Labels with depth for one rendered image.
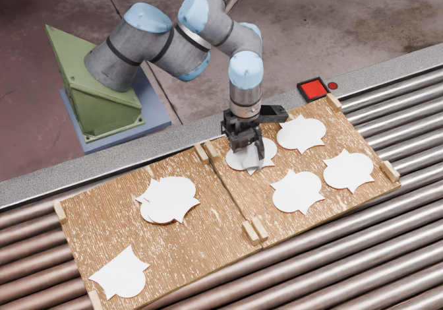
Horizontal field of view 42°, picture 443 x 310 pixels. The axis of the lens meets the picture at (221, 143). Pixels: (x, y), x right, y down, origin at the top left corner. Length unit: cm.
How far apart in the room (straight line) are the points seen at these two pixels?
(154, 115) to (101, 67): 24
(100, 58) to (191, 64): 25
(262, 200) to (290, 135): 22
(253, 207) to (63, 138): 159
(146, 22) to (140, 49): 8
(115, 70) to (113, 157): 24
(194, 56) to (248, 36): 31
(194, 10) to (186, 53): 35
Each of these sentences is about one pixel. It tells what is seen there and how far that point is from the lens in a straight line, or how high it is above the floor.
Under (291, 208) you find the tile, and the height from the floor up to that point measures 94.
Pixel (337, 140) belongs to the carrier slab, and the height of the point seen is 94.
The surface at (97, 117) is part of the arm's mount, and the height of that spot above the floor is 96.
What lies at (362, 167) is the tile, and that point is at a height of 94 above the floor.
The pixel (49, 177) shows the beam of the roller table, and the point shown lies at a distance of 160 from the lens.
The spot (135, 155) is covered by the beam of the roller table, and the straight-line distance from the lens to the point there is 159.
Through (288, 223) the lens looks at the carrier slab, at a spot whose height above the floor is 94.
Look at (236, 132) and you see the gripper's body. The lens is 140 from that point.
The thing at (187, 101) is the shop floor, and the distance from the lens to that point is 294.
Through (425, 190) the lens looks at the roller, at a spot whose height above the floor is 92.
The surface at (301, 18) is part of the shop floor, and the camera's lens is 344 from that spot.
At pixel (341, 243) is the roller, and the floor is 92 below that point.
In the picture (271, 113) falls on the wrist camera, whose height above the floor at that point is 110.
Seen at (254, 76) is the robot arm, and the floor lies 128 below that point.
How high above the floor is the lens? 218
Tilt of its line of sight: 52 degrees down
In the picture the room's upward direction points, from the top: straight up
